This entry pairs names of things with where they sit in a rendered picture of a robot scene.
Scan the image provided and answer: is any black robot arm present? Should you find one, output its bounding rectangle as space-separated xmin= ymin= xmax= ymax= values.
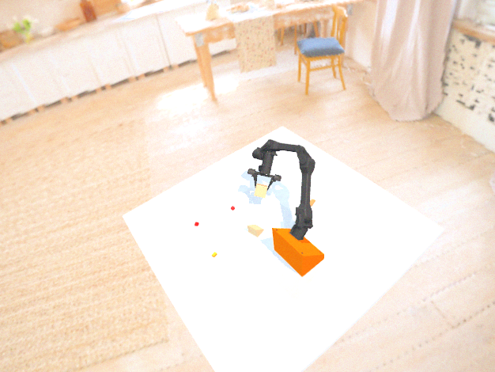
xmin=252 ymin=139 xmax=316 ymax=241

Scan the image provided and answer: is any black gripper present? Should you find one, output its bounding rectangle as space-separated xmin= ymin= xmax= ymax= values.
xmin=247 ymin=161 xmax=282 ymax=191

